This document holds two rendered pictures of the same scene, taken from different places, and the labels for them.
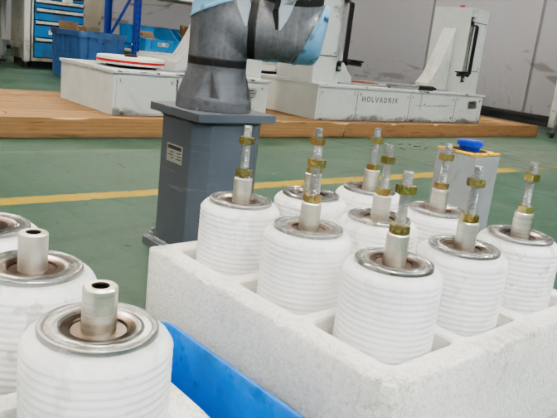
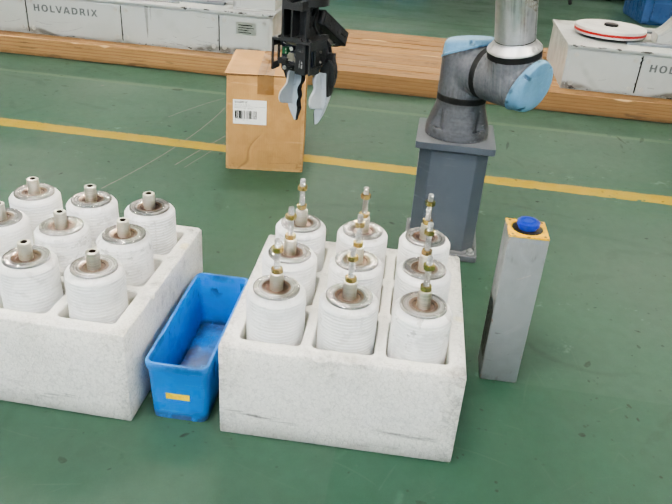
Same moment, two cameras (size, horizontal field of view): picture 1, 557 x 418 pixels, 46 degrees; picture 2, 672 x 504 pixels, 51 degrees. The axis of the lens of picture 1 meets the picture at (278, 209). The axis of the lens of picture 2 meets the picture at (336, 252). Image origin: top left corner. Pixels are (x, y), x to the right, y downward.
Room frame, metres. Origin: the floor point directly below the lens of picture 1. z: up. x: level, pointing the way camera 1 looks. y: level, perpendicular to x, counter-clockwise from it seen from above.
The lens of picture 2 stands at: (0.01, -0.89, 0.85)
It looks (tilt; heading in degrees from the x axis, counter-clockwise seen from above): 29 degrees down; 48
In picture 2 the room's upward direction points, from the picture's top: 4 degrees clockwise
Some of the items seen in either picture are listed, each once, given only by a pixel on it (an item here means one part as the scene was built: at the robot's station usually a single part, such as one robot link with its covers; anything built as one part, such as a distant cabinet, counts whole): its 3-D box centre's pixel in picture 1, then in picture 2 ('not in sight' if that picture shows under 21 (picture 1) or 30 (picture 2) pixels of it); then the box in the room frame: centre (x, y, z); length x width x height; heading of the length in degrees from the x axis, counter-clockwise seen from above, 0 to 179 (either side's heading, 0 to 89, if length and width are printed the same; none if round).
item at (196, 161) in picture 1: (206, 181); (447, 189); (1.32, 0.15, 0.15); 0.19 x 0.19 x 0.30; 41
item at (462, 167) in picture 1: (450, 247); (510, 303); (1.01, -0.28, 0.16); 0.07 x 0.07 x 0.31; 43
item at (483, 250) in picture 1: (463, 248); (349, 296); (0.67, -0.20, 0.25); 0.08 x 0.08 x 0.01
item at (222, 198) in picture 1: (240, 201); (301, 223); (0.76, 0.05, 0.25); 0.08 x 0.08 x 0.01
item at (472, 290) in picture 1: (448, 326); (345, 342); (0.67, -0.20, 0.16); 0.10 x 0.10 x 0.18
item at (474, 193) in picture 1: (472, 201); (351, 268); (0.67, -0.20, 0.30); 0.01 x 0.01 x 0.08
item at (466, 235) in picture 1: (466, 236); (349, 289); (0.67, -0.20, 0.26); 0.02 x 0.02 x 0.03
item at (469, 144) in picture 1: (469, 146); (527, 225); (1.01, -0.28, 0.32); 0.04 x 0.04 x 0.02
